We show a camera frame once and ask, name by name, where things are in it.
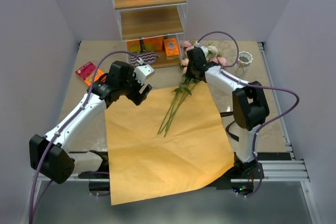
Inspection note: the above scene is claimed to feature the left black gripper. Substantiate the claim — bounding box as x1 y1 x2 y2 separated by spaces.
119 67 152 105

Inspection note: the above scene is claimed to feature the pink orange snack box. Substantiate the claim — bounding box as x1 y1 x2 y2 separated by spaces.
75 61 106 86

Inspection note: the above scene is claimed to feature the white wire wooden shelf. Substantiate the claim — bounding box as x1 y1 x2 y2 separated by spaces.
112 0 188 68

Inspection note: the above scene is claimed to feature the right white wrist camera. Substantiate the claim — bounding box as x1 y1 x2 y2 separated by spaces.
194 41 208 57

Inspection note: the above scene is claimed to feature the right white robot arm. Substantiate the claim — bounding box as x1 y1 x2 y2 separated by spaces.
186 47 269 178

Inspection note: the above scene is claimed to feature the purple wavy sponge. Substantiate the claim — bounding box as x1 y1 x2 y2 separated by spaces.
129 51 160 67

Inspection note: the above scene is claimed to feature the orange box bottom middle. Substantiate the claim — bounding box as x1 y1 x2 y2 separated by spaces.
143 36 163 51

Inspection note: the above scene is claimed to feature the white ribbed vase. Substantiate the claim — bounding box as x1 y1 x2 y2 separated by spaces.
234 51 253 79

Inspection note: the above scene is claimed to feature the orange box bottom right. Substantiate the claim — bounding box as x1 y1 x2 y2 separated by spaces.
163 38 180 60

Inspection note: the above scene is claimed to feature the orange box bottom left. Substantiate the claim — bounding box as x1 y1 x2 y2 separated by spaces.
127 40 141 53

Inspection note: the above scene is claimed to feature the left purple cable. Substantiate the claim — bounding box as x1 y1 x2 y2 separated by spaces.
28 50 145 224

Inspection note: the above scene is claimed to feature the pink flower bouquet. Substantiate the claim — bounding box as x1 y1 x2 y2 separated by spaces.
157 41 227 137

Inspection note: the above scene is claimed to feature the black printed ribbon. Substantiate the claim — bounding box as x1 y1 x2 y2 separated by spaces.
219 110 240 142

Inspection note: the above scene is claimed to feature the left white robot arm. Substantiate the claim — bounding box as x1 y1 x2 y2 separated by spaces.
29 61 154 184

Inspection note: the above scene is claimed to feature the orange wrapping paper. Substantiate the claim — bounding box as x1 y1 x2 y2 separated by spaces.
105 83 234 205

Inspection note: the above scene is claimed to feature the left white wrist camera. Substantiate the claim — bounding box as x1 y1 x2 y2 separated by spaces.
134 65 154 85

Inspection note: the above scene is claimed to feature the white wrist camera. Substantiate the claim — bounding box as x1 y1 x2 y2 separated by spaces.
134 65 154 85
194 41 208 57

